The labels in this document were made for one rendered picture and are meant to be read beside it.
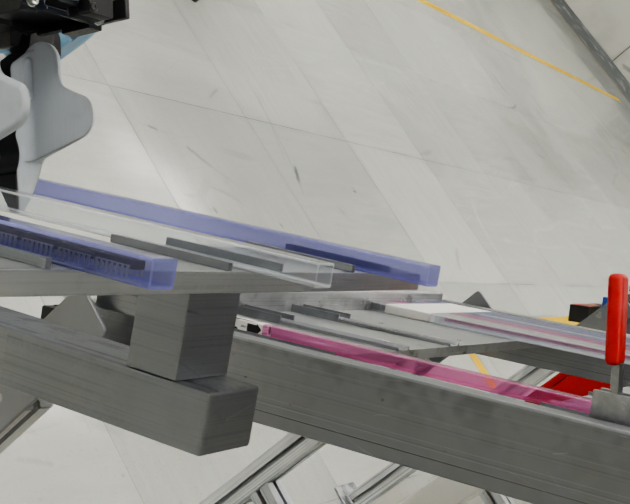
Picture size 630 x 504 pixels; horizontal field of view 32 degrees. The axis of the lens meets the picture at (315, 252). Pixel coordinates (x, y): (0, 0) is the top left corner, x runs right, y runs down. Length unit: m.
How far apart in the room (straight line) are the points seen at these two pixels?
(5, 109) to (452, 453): 0.38
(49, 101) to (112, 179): 1.99
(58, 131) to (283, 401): 0.32
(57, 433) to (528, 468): 1.32
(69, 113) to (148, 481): 1.49
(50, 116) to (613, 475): 0.41
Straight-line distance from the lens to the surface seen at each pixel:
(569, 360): 1.46
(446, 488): 1.95
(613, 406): 0.77
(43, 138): 0.63
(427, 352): 1.07
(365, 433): 0.81
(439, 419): 0.78
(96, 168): 2.60
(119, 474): 2.02
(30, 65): 0.64
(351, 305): 1.31
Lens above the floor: 1.27
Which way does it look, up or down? 24 degrees down
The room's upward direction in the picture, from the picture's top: 49 degrees clockwise
